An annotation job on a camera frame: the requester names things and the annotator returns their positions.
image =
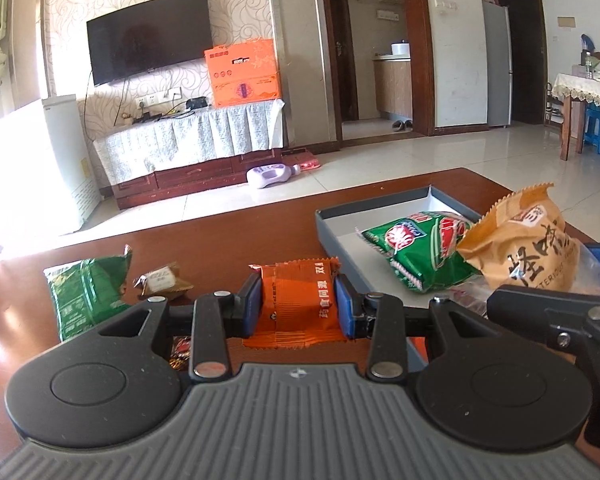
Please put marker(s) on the silver refrigerator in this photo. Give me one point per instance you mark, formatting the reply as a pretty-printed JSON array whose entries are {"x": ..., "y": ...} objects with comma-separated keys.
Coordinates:
[{"x": 497, "y": 65}]

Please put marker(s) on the blue plastic stool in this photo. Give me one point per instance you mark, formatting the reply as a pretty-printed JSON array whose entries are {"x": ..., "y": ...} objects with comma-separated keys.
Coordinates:
[{"x": 596, "y": 130}]

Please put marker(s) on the pink flat object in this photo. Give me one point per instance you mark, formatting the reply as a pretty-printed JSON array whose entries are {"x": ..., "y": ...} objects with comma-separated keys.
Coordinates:
[{"x": 311, "y": 165}]

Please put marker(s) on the beige wall plate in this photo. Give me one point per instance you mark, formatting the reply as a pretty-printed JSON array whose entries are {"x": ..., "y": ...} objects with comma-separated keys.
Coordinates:
[{"x": 566, "y": 21}]

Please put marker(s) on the red-brown wooden tv cabinet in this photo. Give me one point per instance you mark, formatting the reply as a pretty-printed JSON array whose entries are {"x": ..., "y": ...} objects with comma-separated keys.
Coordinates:
[{"x": 190, "y": 177}]

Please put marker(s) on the white pot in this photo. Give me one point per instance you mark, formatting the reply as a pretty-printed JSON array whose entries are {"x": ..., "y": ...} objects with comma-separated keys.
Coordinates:
[{"x": 401, "y": 48}]

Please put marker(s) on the wooden kitchen counter cabinet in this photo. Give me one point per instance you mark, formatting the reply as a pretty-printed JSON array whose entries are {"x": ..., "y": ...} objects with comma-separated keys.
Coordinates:
[{"x": 392, "y": 87}]

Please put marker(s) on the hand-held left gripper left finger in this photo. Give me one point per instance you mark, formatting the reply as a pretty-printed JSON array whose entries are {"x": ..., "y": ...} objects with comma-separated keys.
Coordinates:
[{"x": 252, "y": 305}]

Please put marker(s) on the grey shallow box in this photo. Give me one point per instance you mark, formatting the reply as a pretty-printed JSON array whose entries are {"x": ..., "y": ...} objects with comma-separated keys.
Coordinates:
[{"x": 347, "y": 252}]

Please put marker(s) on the orange snack packet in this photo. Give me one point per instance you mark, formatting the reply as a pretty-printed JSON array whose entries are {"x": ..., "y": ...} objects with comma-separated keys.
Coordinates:
[{"x": 300, "y": 305}]

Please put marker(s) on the wooden dining table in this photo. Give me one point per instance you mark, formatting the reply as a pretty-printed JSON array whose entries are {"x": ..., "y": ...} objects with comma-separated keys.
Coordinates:
[{"x": 572, "y": 125}]

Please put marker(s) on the dark shoe rack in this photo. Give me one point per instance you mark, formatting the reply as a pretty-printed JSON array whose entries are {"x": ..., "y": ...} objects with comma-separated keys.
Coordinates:
[{"x": 555, "y": 107}]

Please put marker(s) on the green striped-edge snack packet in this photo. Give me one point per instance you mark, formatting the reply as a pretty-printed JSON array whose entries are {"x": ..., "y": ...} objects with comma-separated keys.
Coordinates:
[
  {"x": 420, "y": 255},
  {"x": 80, "y": 295}
]

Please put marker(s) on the purple plastic bottle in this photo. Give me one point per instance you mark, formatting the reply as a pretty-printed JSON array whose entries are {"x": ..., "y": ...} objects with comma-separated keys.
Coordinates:
[{"x": 267, "y": 176}]

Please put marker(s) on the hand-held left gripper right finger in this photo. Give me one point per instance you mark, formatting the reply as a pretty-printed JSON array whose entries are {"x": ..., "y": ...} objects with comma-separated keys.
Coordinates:
[{"x": 344, "y": 307}]

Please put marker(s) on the cloth-covered TV cabinet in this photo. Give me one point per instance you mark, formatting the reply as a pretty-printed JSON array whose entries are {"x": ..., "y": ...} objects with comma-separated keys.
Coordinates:
[{"x": 180, "y": 140}]

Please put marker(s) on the cream lace tablecloth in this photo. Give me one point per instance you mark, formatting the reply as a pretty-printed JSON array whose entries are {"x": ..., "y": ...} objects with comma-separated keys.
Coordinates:
[{"x": 580, "y": 89}]

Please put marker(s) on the orange cardboard box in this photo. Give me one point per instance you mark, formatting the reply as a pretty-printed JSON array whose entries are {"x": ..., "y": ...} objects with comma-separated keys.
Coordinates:
[{"x": 242, "y": 72}]

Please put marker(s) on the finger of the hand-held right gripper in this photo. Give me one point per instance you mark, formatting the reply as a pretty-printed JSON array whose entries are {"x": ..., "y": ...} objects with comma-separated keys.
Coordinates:
[{"x": 540, "y": 310}]

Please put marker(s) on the black wall television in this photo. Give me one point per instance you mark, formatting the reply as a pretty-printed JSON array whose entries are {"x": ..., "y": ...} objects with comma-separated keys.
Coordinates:
[{"x": 150, "y": 35}]

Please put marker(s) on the small brown snack packet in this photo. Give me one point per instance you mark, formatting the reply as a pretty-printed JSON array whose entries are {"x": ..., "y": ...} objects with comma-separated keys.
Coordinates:
[{"x": 162, "y": 280}]

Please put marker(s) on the dark wooden hallway door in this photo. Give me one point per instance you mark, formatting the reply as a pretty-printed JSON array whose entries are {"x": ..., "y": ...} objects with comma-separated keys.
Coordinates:
[{"x": 342, "y": 45}]

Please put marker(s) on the yellow-brown snack packet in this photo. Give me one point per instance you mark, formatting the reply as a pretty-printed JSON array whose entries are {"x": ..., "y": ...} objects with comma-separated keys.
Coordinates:
[{"x": 520, "y": 245}]

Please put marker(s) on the black set-top box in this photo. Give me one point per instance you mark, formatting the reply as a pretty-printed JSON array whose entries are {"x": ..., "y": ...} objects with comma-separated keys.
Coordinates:
[{"x": 198, "y": 103}]

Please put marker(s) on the white wall socket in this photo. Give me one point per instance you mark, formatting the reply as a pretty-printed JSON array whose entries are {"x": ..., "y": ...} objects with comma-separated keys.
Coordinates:
[
  {"x": 146, "y": 100},
  {"x": 173, "y": 93}
]

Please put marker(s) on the white chest freezer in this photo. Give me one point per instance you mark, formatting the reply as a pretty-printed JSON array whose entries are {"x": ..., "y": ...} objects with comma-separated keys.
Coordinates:
[{"x": 35, "y": 160}]

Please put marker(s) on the red candy wrapper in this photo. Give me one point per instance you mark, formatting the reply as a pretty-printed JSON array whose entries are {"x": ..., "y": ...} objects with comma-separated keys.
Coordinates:
[{"x": 180, "y": 350}]

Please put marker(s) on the white wall switch panel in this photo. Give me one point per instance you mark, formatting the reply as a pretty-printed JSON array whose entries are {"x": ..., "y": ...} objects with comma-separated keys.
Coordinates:
[{"x": 446, "y": 4}]

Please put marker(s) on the blue cloth bag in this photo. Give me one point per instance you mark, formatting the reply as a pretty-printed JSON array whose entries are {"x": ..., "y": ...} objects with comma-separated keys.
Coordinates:
[{"x": 587, "y": 42}]

